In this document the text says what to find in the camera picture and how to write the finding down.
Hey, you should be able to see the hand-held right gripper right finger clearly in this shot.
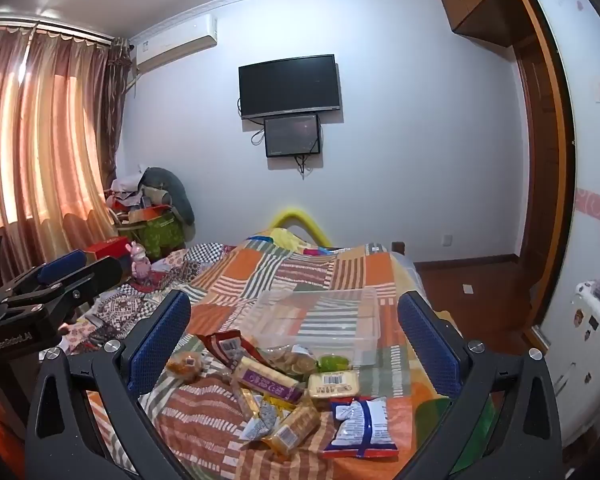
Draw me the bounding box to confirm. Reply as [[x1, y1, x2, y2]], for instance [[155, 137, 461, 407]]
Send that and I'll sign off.
[[380, 289, 566, 480]]

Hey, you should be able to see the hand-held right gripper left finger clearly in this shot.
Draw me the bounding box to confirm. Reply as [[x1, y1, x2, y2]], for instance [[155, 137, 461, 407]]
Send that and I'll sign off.
[[25, 289, 216, 480]]

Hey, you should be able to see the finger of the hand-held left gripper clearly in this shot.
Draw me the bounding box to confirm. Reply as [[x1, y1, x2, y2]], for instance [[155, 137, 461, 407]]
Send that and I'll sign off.
[[2, 256, 124, 322], [0, 249, 88, 302]]

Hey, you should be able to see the red snack packet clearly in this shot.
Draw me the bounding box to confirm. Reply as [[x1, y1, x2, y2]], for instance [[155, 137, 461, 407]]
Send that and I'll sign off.
[[202, 330, 261, 376]]

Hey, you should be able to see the green jelly cup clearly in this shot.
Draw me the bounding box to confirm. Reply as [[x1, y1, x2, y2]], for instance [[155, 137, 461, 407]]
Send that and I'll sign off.
[[317, 354, 354, 374]]

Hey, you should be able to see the clear plastic container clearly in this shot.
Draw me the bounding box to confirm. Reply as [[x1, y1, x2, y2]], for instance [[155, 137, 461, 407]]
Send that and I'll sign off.
[[252, 287, 381, 367]]

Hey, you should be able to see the blue white chip bag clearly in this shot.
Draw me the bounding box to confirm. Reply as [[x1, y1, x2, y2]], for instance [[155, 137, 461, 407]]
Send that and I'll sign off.
[[322, 396, 399, 460]]

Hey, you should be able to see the cream biscuit packet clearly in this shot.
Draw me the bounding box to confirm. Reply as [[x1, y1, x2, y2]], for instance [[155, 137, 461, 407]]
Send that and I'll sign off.
[[307, 370, 362, 401]]

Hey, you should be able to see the clear bag of cookies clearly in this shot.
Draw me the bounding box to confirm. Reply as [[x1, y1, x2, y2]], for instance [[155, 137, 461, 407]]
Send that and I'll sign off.
[[264, 345, 319, 379]]

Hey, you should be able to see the clear bag of yellow pastries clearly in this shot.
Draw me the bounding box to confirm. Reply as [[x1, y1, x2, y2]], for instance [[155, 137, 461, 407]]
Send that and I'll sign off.
[[261, 402, 322, 457]]

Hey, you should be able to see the red box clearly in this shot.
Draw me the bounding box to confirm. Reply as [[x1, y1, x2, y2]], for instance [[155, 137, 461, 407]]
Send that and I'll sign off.
[[87, 237, 131, 261]]

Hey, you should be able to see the round bun packet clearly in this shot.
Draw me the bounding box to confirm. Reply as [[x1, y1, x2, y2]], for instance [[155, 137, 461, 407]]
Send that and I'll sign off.
[[164, 351, 204, 386]]

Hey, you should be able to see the patterned bed sheet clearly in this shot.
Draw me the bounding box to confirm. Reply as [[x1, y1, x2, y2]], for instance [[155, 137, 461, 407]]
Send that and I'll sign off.
[[70, 242, 241, 356]]

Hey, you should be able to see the pink toy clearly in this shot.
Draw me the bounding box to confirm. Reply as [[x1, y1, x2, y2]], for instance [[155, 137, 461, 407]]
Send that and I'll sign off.
[[129, 241, 154, 281]]

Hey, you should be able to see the green bag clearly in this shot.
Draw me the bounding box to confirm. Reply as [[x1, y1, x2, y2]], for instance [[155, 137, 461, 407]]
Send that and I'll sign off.
[[130, 212, 187, 261]]

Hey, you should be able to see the pile of clutter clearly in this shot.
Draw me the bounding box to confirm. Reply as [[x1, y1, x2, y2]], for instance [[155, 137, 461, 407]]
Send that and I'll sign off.
[[105, 172, 173, 226]]

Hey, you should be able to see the gold snack wrapper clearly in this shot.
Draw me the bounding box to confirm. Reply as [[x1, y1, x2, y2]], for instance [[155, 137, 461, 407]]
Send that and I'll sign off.
[[232, 382, 266, 418]]

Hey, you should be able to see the purple label cracker packet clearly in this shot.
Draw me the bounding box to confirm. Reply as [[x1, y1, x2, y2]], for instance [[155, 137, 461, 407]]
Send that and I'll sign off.
[[231, 355, 307, 404]]

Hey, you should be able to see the small silver snack packet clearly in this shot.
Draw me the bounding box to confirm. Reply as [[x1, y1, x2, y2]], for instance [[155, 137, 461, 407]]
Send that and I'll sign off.
[[240, 405, 277, 444]]

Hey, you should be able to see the pink curtain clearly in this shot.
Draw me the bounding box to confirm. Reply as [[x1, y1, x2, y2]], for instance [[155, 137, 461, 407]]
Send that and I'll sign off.
[[0, 22, 131, 281]]

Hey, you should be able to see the patchwork blanket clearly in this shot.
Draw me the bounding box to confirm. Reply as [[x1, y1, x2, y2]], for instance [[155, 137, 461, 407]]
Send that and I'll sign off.
[[40, 240, 496, 480]]

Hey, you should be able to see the white cabinet with stickers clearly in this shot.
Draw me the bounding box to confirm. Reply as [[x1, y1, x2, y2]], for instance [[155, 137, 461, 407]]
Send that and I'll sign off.
[[540, 280, 600, 446]]

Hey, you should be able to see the yellow cushion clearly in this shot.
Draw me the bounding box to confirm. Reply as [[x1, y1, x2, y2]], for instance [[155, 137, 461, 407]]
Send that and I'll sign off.
[[271, 206, 331, 251]]

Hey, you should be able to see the white air conditioner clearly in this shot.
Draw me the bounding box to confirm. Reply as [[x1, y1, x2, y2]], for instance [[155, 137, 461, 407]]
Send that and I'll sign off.
[[130, 14, 219, 73]]

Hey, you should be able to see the brown door frame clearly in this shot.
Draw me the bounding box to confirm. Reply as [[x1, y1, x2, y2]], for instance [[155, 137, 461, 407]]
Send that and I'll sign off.
[[510, 0, 579, 351]]

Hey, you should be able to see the small wall monitor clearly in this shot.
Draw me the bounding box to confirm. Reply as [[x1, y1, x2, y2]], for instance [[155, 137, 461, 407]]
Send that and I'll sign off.
[[264, 114, 322, 158]]

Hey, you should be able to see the wall television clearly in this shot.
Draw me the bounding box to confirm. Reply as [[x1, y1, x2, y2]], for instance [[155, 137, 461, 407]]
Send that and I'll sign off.
[[238, 54, 342, 121]]

